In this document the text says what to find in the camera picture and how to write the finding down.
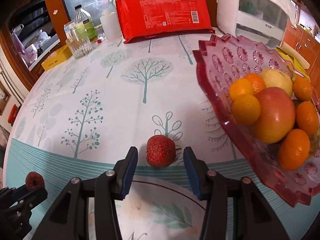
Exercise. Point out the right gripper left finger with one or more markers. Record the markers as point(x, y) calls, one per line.
point(67, 217)

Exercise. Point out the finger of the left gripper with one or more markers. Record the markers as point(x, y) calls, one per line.
point(13, 194)
point(31, 200)

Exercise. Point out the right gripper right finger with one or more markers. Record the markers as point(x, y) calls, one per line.
point(253, 217)

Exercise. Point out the red lychee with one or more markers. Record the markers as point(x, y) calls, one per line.
point(160, 151)
point(34, 181)

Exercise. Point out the red apple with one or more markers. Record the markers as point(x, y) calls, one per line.
point(277, 115)

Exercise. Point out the yellow-brown pear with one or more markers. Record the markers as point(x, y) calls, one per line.
point(277, 78)

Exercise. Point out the pink glass fruit bowl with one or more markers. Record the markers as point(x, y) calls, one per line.
point(221, 61)

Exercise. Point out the orange tangerine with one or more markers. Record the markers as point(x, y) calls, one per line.
point(294, 150)

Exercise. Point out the overripe brown banana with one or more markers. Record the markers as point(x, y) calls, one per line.
point(314, 143)

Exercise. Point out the small yellow-orange kumquat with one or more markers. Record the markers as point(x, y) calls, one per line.
point(246, 110)

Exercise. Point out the small tangerine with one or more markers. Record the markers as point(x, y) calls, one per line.
point(239, 87)

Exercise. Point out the tree print tablecloth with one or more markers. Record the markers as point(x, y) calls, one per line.
point(83, 115)

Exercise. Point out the yellow flat box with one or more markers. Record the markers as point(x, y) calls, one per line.
point(57, 57)

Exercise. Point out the yellow packet stack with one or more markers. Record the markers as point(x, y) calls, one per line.
point(297, 63)

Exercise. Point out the clear glass tumbler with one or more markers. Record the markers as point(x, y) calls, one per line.
point(79, 43)

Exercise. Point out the plastic bottle green label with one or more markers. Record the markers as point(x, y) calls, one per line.
point(83, 20)

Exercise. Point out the wooden cabinet row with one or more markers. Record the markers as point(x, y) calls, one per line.
point(303, 43)

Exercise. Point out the white squeeze bottle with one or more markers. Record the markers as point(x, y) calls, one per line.
point(110, 24)

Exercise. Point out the white countertop appliance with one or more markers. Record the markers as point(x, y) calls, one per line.
point(259, 20)

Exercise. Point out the red paper cup package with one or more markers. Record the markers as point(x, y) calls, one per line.
point(142, 19)

